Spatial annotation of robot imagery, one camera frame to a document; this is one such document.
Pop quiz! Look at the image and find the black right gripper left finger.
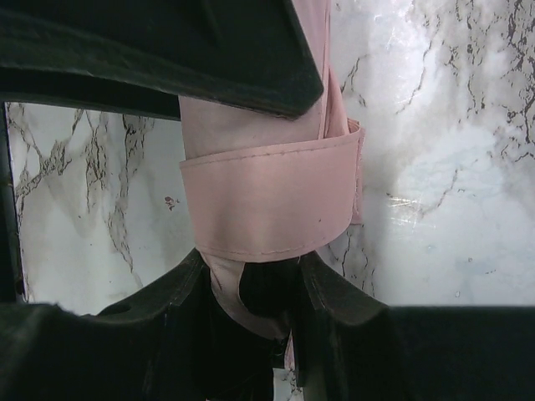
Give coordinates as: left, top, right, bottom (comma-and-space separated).
1, 250, 205, 400

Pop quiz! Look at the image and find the pink folding umbrella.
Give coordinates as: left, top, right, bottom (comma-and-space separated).
179, 1, 364, 369

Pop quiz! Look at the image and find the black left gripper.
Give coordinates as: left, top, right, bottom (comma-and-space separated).
1, 1, 324, 303

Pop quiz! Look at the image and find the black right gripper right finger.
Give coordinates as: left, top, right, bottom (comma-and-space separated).
293, 253, 534, 400

